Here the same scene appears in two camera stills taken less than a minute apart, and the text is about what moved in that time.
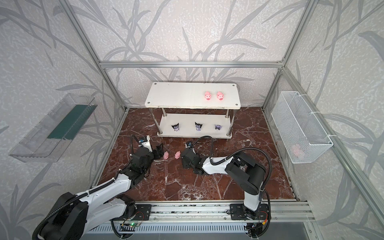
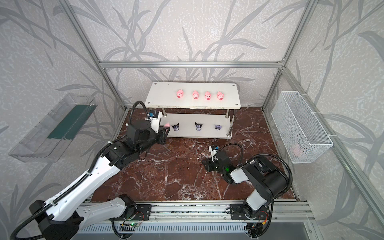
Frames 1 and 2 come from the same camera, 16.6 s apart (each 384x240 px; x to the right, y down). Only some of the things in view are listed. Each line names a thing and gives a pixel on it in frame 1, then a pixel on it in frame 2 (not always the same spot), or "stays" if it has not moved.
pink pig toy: x=220 y=95 stays
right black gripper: x=186 y=155 -> x=210 y=165
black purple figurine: x=176 y=127 stays
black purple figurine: x=198 y=126 stays
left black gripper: x=154 y=152 -> x=162 y=135
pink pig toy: x=165 y=155 -> x=179 y=93
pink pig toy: x=207 y=95 stays
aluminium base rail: x=252 y=212 stays
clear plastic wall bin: x=47 y=141 stays
